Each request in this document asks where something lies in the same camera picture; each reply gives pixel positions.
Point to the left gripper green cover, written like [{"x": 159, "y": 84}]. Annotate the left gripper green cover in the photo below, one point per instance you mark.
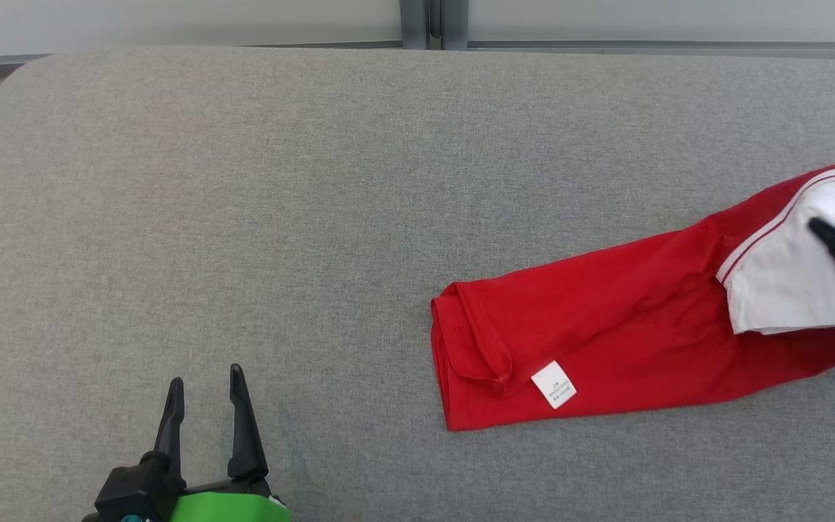
[{"x": 229, "y": 504}]

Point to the red basketball jersey white trim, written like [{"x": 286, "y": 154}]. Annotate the red basketball jersey white trim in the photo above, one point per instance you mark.
[{"x": 642, "y": 319}]

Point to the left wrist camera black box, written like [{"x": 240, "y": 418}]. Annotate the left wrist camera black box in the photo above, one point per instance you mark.
[{"x": 127, "y": 493}]

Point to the grey metal frame rail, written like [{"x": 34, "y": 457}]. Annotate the grey metal frame rail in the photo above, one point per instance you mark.
[{"x": 678, "y": 48}]

